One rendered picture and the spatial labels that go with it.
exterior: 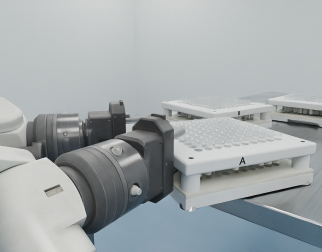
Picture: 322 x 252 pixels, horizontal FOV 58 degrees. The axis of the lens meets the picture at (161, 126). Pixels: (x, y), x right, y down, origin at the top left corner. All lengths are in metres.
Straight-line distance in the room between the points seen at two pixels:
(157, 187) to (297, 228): 0.20
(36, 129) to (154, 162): 0.22
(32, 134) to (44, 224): 0.28
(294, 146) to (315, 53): 3.48
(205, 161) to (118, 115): 0.18
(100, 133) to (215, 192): 0.22
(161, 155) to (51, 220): 0.17
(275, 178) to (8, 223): 0.38
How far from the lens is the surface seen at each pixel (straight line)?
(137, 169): 0.32
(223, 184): 0.45
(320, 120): 1.02
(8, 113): 0.52
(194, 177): 0.41
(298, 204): 0.48
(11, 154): 0.28
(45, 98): 4.15
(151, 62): 5.00
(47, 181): 0.28
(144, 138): 0.35
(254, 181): 0.47
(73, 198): 0.28
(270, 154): 0.48
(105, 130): 0.51
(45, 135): 0.50
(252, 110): 0.87
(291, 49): 4.02
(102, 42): 4.75
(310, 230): 0.45
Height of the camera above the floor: 1.06
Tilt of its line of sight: 13 degrees down
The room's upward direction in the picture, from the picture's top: straight up
